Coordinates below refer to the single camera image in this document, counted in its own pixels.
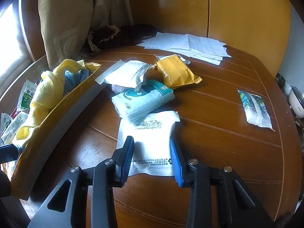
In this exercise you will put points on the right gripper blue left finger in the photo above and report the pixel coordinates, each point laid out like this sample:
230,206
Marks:
123,158

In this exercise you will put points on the yellow towel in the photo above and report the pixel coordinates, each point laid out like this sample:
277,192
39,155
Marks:
47,95

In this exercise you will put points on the yellow wooden cabinet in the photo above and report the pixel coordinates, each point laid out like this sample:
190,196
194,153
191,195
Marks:
258,27

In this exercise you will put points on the dark fringed cloth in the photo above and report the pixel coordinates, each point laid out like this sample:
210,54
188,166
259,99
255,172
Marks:
112,36

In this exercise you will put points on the teal bear tissue pack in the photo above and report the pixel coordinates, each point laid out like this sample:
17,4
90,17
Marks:
132,105

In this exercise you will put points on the white box with yellow tape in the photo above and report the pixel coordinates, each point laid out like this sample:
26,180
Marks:
50,132

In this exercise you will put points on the blue towel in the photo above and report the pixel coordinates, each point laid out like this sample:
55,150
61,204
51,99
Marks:
73,80

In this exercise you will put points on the stack of white papers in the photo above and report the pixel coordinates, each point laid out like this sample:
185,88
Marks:
197,47

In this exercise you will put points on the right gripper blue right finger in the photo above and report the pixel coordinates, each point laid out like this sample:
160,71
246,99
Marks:
179,164

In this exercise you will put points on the small photo print sachet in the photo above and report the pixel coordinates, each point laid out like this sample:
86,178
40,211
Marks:
255,110

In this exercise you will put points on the green white sachet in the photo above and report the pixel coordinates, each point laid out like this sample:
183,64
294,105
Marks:
26,95

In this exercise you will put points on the tan patterned curtain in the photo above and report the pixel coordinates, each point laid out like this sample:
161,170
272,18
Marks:
65,24

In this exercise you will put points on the white printed plastic bag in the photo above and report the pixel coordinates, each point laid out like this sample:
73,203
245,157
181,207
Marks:
151,136

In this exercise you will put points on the white rice cooker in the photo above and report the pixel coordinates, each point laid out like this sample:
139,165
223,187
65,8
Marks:
295,99

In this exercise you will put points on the window frame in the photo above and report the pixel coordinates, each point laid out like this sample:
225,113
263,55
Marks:
15,57

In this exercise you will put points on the white torn packet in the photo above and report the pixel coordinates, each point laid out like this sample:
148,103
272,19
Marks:
126,74

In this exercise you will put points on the yellow foil packet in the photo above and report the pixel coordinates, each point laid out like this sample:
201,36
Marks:
175,73

